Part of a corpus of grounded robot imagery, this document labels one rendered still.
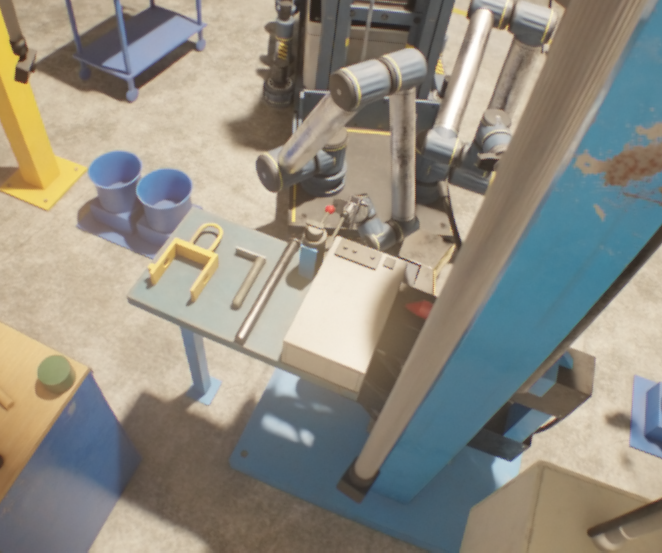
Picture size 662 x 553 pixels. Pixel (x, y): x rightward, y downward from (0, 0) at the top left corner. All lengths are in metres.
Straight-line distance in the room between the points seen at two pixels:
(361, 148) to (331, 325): 1.91
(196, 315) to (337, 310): 0.43
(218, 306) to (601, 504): 1.16
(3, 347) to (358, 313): 1.12
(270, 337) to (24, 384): 0.77
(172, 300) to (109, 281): 1.43
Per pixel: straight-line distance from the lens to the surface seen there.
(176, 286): 1.77
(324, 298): 1.58
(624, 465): 3.15
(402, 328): 1.73
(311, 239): 1.65
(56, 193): 3.64
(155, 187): 3.16
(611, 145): 0.86
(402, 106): 2.19
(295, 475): 2.48
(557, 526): 1.07
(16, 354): 1.92
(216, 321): 1.69
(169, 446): 2.67
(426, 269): 1.95
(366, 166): 3.20
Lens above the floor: 2.51
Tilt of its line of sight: 52 degrees down
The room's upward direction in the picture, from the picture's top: 10 degrees clockwise
